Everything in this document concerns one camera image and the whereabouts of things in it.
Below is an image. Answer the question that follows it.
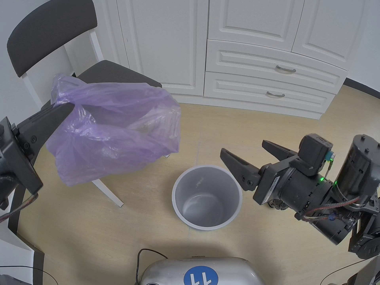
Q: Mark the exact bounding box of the grey and white chair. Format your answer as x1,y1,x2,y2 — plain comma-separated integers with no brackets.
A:
7,0,170,208

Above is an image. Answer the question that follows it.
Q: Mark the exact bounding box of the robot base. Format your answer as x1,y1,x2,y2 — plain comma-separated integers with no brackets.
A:
140,257,265,285

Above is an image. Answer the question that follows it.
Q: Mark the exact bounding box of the black cable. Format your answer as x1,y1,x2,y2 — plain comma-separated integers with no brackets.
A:
136,248,168,285
0,264,57,285
323,261,380,285

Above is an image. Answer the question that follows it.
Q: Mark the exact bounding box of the purple plastic bag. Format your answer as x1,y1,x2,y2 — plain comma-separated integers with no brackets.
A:
46,73,182,188

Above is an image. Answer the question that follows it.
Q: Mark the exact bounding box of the white wardrobe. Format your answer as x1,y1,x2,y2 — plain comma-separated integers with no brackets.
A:
47,0,367,120

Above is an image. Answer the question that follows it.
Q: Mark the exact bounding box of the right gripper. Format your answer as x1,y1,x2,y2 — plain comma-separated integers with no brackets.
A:
220,140,334,219

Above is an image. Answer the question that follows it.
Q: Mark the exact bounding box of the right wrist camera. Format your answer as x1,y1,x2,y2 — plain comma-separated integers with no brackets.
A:
298,134,334,176

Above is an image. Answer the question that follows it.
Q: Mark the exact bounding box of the white trash bin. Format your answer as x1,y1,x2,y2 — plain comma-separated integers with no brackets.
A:
172,165,242,230

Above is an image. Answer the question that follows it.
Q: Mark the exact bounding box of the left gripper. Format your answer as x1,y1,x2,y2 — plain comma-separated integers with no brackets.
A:
0,117,43,195

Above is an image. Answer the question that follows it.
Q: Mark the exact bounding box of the black plastic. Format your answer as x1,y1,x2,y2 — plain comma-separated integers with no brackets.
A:
268,199,288,211

